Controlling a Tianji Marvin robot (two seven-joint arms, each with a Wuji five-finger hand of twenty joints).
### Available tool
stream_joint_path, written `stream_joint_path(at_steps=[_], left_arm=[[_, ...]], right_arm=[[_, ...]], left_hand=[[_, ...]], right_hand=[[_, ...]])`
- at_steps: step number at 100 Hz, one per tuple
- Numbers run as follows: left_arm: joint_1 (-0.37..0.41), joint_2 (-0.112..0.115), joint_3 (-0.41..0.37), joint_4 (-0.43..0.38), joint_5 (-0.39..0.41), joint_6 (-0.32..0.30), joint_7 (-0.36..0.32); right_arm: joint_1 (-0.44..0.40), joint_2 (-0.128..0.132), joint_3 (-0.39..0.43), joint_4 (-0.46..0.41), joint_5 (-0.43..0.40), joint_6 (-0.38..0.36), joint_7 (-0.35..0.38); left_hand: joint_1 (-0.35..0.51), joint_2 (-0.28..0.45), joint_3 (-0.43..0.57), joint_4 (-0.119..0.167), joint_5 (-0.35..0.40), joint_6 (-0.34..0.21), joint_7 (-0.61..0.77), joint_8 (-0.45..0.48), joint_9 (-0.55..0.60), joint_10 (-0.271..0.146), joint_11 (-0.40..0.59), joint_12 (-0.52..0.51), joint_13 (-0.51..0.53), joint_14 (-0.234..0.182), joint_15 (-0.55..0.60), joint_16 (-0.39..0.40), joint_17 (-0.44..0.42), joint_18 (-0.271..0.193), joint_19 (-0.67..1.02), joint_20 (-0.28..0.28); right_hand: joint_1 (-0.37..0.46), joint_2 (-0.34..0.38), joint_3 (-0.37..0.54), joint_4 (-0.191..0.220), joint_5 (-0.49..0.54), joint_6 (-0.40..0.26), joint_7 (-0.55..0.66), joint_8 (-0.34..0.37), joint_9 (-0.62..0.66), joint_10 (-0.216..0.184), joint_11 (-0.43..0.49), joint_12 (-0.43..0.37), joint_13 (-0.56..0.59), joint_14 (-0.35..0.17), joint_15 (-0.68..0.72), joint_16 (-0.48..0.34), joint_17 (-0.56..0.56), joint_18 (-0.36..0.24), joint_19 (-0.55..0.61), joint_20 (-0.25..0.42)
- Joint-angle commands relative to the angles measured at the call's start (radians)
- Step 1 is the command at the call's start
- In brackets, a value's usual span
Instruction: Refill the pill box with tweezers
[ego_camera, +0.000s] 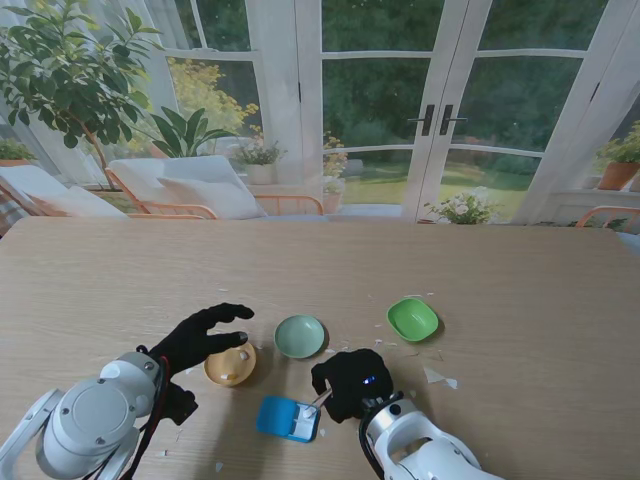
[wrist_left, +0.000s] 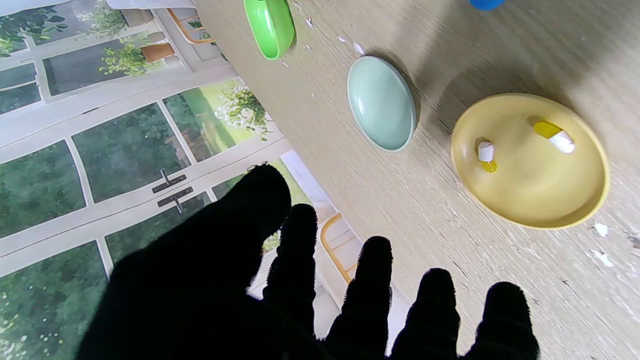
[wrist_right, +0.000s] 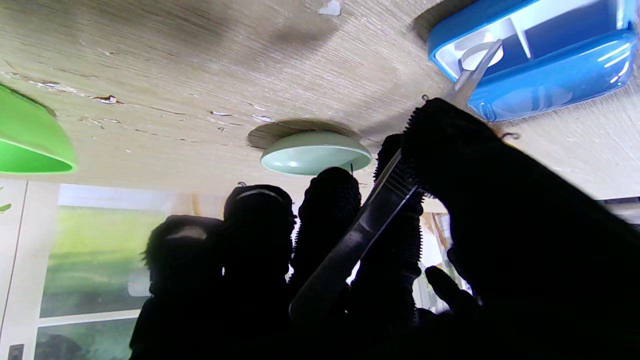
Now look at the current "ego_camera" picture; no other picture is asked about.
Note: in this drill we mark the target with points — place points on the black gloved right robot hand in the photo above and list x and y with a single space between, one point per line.
355 380

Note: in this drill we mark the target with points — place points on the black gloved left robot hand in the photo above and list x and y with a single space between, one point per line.
190 340

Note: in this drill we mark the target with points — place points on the metal tweezers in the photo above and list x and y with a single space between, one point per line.
320 400

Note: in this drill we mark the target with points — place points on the round white pill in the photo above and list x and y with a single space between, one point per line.
309 413

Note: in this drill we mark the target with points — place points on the blue pill box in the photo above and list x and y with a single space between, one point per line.
275 415

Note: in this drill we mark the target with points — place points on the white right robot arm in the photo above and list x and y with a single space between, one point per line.
415 440

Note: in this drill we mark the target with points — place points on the yellow plastic dish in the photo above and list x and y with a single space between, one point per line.
225 365

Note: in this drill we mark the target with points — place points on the pale green ceramic bowl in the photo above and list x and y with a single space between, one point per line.
300 336

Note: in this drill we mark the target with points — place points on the green plastic dish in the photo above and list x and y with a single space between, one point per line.
412 320

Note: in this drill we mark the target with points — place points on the white cushion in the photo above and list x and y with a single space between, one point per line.
210 197

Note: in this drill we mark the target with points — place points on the flowering plant in white pot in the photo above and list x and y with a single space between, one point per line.
260 165

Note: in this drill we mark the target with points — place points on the yellow flowering potted plant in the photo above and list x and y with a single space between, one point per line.
332 185

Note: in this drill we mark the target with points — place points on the white flower bush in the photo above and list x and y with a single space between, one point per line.
462 207

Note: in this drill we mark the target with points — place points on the broad-leaf green plant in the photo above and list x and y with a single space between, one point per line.
187 132

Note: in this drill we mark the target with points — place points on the small potted green plant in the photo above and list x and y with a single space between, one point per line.
12 152

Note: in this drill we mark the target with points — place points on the white french door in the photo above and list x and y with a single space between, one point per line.
375 100
520 100

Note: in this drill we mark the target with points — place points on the tall leafy potted tree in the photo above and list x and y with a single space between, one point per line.
65 80

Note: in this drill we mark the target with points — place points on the terracotta potted plant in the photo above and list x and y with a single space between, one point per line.
620 170

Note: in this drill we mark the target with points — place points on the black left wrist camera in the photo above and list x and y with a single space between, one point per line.
177 405

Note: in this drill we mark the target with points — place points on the white lounge chair wooden frame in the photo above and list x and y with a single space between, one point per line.
200 172
35 185

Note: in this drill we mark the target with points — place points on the wooden armchair frame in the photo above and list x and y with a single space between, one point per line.
600 212

